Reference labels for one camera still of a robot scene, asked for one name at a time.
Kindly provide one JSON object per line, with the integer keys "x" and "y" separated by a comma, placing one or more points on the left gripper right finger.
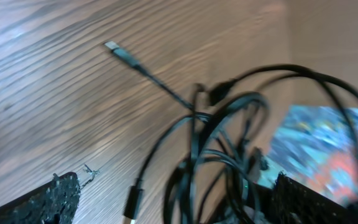
{"x": 292, "y": 202}

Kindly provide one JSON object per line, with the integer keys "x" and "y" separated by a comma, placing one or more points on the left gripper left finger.
{"x": 55, "y": 202}

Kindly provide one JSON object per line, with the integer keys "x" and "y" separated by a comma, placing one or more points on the cardboard box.
{"x": 324, "y": 36}

